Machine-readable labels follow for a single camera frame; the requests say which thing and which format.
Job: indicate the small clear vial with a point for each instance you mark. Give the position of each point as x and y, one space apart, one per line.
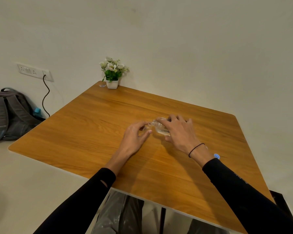
146 127

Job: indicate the person's left hand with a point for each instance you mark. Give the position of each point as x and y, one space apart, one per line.
133 142

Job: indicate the light blue small cap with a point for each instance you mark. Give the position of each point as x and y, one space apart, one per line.
216 156

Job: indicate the black table leg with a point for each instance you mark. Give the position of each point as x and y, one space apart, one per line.
162 221

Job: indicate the black wrist band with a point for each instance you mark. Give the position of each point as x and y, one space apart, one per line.
195 148

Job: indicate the grey trousers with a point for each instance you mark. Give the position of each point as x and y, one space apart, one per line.
117 216

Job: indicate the person's right hand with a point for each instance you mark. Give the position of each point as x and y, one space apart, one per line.
183 134

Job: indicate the white wall socket panel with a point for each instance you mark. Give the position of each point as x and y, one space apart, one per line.
30 70

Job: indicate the white flowers in white pot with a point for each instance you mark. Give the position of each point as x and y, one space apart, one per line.
111 84

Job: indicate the person's left forearm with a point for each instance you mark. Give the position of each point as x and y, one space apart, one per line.
83 199

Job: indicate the large clear bottle blue label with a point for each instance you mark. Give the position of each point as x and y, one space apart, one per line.
161 130

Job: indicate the grey backpack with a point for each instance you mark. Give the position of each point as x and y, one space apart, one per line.
12 119

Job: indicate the person's right forearm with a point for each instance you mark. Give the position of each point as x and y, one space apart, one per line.
239 190

